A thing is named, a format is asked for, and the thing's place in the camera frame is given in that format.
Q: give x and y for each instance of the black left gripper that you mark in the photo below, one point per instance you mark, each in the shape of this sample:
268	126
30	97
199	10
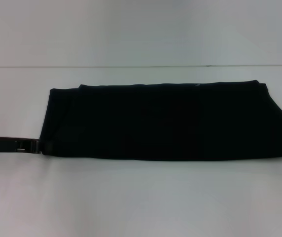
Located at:
3	143

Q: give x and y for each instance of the black shirt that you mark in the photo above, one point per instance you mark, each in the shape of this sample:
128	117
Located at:
168	123

